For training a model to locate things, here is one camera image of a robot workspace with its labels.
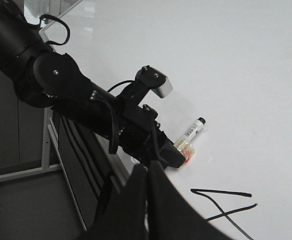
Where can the large white whiteboard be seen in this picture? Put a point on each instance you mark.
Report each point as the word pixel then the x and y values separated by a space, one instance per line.
pixel 229 62

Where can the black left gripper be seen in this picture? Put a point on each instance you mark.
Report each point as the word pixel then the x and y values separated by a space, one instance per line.
pixel 141 137

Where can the grey whiteboard tray rail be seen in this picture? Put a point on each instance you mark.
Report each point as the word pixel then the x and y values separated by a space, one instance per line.
pixel 94 177

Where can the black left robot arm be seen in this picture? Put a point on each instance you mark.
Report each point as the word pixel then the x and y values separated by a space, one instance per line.
pixel 44 78

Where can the white taped whiteboard marker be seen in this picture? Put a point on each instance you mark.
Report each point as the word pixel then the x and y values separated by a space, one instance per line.
pixel 184 143

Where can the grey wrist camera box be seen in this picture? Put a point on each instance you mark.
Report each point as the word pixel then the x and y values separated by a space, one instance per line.
pixel 154 80

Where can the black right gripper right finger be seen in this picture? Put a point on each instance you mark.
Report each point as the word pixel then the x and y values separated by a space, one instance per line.
pixel 170 217

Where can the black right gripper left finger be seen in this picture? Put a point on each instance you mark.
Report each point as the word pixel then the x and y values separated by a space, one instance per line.
pixel 124 218

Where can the white metal stand frame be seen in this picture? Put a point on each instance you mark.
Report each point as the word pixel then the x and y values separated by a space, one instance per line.
pixel 36 154

